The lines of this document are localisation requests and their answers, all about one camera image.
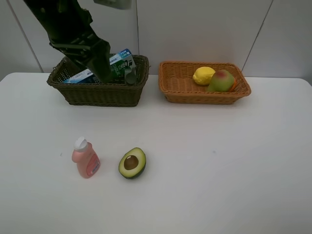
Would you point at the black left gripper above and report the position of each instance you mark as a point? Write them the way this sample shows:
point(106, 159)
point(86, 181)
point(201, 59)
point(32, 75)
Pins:
point(85, 50)

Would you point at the blue toothpaste box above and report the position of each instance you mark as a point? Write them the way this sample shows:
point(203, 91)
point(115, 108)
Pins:
point(118, 63)

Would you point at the black pump bottle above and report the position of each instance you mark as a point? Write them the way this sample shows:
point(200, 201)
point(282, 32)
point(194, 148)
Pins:
point(130, 76)

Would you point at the pink bottle white cap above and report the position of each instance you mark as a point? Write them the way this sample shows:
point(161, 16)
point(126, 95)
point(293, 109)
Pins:
point(85, 158)

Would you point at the yellow lemon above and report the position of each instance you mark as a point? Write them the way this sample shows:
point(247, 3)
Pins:
point(203, 75)

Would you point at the halved avocado with pit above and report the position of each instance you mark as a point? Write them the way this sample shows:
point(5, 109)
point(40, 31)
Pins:
point(132, 164)

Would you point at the green red pear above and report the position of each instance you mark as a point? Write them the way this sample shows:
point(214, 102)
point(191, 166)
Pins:
point(221, 81)

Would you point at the orange fruit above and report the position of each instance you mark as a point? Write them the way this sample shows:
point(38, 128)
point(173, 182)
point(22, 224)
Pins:
point(234, 84)

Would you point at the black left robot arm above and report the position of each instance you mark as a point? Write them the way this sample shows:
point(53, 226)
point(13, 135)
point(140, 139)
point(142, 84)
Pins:
point(69, 31)

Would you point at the dark brown wicker basket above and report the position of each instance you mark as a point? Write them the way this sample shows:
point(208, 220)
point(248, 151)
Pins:
point(99, 94)

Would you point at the orange wicker basket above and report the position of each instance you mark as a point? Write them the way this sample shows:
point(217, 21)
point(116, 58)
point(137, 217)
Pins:
point(175, 80)

